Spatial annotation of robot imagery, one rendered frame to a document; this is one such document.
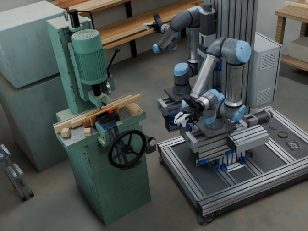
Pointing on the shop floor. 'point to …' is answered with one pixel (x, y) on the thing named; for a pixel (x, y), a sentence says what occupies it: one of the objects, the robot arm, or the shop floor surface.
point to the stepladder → (13, 168)
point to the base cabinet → (112, 183)
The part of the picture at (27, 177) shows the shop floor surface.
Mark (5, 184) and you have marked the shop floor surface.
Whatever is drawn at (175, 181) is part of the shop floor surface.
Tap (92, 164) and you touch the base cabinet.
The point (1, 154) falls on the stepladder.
